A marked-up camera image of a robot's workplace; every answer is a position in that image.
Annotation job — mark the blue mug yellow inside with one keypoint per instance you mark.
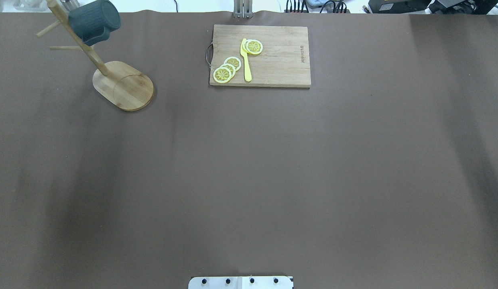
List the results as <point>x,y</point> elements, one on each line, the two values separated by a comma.
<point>94,22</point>

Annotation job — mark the wooden mug rack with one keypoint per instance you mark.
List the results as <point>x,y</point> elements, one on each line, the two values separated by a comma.
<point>124,86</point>

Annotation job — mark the yellow plastic knife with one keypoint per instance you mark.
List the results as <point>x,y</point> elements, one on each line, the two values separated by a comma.
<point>246,65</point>

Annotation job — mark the bamboo cutting board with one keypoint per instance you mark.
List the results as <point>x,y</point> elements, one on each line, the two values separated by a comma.
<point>283,63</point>

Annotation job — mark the black monitor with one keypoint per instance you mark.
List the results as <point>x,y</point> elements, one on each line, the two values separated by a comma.
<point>397,6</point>

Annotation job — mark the aluminium frame post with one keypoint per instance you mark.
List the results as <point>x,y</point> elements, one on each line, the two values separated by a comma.
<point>243,9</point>

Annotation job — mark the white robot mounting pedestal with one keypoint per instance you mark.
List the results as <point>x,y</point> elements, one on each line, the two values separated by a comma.
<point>241,282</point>

